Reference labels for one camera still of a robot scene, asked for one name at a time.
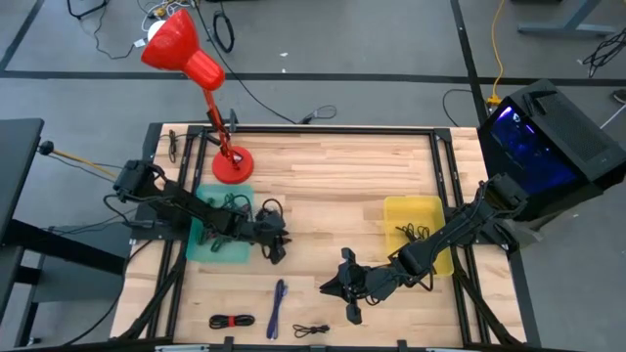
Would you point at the green plastic bin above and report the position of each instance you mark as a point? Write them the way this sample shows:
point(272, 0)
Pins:
point(239, 254)

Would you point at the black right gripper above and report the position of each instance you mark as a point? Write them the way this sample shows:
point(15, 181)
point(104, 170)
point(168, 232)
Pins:
point(367, 283)

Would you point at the wooden rod with black knob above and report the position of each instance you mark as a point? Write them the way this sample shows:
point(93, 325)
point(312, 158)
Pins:
point(78, 160)

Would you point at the black aluminium table frame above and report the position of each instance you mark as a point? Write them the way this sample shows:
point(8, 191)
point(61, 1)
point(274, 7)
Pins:
point(318, 130)

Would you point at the grey desk leg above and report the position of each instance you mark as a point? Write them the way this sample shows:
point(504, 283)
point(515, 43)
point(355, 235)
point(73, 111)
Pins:
point(567, 27)

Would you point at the yellow plastic bin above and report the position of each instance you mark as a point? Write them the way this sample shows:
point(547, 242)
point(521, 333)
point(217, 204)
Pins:
point(415, 210)

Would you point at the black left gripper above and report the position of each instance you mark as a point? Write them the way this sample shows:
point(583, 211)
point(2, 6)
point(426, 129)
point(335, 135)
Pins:
point(269, 227)

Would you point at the black computer tower blue light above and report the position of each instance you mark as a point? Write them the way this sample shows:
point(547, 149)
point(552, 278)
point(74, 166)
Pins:
point(562, 127)

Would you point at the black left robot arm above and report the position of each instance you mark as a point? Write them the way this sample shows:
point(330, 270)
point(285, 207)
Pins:
point(195, 210)

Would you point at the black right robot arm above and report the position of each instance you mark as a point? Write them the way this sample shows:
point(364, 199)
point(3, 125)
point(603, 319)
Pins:
point(455, 227)

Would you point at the red desk lamp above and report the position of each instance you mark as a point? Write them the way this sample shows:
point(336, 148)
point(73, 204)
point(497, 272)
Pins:
point(178, 44)

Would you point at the black desk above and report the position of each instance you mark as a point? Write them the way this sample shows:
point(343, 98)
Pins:
point(19, 161)

